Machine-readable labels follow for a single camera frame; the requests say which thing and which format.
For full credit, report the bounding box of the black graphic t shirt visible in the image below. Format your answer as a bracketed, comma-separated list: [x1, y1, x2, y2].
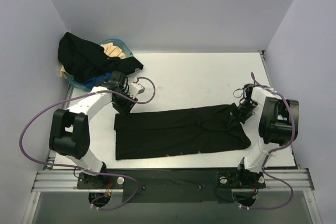
[114, 104, 251, 160]

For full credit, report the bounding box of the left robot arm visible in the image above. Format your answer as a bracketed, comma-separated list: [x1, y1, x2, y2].
[49, 72, 145, 188]

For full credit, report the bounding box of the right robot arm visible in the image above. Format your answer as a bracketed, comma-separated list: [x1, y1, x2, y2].
[234, 83, 300, 187]

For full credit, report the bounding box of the teal plastic basket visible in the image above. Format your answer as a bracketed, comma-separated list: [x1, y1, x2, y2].
[66, 39, 133, 91]

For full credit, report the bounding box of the cream t shirt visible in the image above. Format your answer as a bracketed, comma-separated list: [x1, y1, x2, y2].
[59, 42, 126, 79]

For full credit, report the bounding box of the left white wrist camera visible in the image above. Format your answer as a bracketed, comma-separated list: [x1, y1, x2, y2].
[128, 82, 145, 99]

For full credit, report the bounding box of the aluminium frame rail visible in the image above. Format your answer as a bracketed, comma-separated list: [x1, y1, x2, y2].
[32, 169, 314, 192]

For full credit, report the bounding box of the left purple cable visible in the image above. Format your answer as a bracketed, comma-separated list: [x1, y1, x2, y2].
[18, 77, 156, 211]

